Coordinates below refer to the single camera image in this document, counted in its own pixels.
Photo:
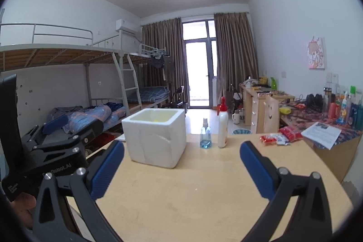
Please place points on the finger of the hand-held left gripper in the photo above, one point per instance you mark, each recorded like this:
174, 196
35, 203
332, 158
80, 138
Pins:
90, 128
55, 123

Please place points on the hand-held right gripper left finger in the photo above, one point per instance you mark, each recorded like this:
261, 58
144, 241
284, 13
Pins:
109, 168

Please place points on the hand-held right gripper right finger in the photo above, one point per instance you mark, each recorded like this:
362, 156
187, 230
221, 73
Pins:
256, 171

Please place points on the white foam box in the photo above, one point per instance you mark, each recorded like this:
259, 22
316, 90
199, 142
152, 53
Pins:
154, 142

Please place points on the person's left hand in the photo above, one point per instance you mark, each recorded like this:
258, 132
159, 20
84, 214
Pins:
24, 210

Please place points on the blue plaid quilt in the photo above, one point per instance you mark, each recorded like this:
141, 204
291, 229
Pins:
88, 117

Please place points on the blue patterned basket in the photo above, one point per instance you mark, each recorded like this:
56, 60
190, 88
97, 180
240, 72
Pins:
241, 132

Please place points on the large red snack packet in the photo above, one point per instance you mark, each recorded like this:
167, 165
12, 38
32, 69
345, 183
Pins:
290, 133

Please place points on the white lotion bottle red pump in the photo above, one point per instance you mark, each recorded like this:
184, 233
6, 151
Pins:
223, 128

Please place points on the wooden chair with smiley face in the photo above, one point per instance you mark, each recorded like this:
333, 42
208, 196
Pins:
270, 115

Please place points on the white thermos jug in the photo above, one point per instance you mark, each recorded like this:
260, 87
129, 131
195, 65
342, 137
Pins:
236, 117

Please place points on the white bunk bed ladder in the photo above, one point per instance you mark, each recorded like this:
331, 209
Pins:
129, 83

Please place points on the clear spray bottle blue liquid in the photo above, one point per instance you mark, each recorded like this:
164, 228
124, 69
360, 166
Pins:
205, 138

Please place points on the light wooden desk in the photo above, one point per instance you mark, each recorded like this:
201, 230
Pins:
249, 106

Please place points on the metal bunk bed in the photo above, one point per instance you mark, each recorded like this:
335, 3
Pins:
56, 56
147, 60

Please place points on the yellow pouch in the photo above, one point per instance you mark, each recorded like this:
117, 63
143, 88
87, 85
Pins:
285, 110

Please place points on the blue checked bedding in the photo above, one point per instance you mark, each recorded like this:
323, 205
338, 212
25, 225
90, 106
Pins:
149, 94

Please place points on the printed paper sheet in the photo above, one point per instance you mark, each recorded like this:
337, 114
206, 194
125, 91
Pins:
322, 134

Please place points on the black folding cart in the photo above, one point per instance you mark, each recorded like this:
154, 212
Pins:
233, 98

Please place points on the desk with patterned cloth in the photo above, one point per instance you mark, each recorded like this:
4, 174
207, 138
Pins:
340, 157

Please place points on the green spray bottle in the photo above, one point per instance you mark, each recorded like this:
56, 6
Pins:
273, 83

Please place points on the black headphones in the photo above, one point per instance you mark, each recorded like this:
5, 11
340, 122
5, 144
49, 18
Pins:
314, 101

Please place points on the black folding chair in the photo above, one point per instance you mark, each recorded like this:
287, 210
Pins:
177, 98

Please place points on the hanging dark clothes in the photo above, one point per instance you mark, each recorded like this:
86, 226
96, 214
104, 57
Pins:
157, 62

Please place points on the brown curtain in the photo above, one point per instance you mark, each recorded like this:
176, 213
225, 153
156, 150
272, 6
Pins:
235, 49
164, 55

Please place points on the white air conditioner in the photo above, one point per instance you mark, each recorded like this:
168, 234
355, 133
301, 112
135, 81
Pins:
126, 26

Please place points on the row of toiletry bottles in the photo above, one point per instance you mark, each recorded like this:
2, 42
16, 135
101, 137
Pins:
346, 108

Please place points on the glass balcony door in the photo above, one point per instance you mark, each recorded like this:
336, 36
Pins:
198, 74

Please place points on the white wall switch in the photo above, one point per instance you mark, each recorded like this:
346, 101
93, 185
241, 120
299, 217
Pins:
283, 74

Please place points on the white wall socket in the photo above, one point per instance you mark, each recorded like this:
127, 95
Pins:
332, 77

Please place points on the pink cartoon wall picture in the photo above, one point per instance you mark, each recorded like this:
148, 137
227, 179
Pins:
315, 53

